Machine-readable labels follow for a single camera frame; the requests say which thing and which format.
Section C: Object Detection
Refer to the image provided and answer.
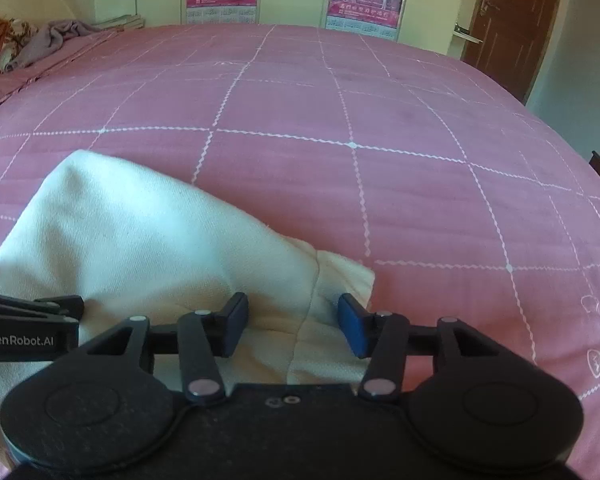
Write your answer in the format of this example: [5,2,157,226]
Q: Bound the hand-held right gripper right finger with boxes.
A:
[337,292,503,403]

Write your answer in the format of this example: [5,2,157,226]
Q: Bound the brown wooden door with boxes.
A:
[461,0,568,103]

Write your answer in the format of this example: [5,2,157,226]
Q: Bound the pink checked bedsheet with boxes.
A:
[0,24,600,480]

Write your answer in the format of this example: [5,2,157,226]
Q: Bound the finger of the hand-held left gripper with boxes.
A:
[0,289,85,319]

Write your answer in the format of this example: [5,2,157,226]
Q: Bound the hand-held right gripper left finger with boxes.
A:
[82,292,251,406]

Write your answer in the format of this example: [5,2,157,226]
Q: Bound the cream white pants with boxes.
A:
[0,149,376,456]

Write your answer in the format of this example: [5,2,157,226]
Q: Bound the grey crumpled cloth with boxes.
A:
[7,20,113,71]

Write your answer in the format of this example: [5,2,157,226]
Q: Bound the floral pillow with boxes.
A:
[0,19,46,73]

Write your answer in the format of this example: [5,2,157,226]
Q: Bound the white corner shelf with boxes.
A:
[452,0,496,45]

